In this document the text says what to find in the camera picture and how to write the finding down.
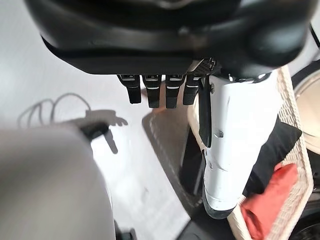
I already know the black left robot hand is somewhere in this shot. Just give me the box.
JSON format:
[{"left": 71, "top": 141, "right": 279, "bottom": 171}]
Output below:
[{"left": 24, "top": 0, "right": 313, "bottom": 221}]

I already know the black garment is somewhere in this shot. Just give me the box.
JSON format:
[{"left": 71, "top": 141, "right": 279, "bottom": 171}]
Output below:
[{"left": 246, "top": 121, "right": 303, "bottom": 196}]

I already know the red garment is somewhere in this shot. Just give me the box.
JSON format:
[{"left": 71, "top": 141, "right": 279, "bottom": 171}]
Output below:
[{"left": 240, "top": 162, "right": 299, "bottom": 240}]

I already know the grey front-load washing machine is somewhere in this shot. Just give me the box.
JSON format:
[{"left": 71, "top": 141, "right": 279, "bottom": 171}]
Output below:
[{"left": 293, "top": 191, "right": 320, "bottom": 240}]

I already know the round glass washer door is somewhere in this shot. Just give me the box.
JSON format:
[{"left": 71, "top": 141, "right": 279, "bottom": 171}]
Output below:
[{"left": 291, "top": 61, "right": 320, "bottom": 152}]

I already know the silver left robot leg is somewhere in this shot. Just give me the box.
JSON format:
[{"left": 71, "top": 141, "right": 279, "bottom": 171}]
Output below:
[{"left": 0, "top": 121, "right": 116, "bottom": 240}]

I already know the white wicker basket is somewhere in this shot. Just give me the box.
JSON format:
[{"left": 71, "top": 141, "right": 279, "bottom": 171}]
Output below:
[{"left": 187, "top": 66, "right": 315, "bottom": 240}]

